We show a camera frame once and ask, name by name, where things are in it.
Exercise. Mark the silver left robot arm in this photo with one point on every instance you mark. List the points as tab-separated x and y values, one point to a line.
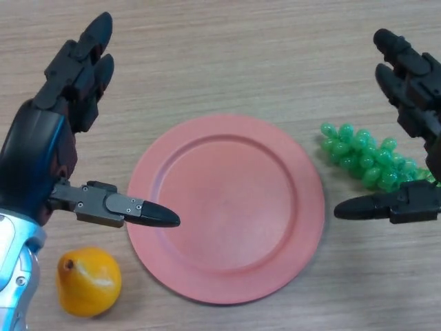
17	269

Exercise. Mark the pink round plate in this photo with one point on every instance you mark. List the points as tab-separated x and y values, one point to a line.
224	210

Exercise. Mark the orange yellow pear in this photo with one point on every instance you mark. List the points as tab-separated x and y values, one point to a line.
87	284

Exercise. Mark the green grapes bunch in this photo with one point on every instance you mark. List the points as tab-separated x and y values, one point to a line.
365	162

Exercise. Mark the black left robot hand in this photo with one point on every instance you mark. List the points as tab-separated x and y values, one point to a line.
34	148

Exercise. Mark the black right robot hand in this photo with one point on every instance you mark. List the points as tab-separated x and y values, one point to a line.
420	89

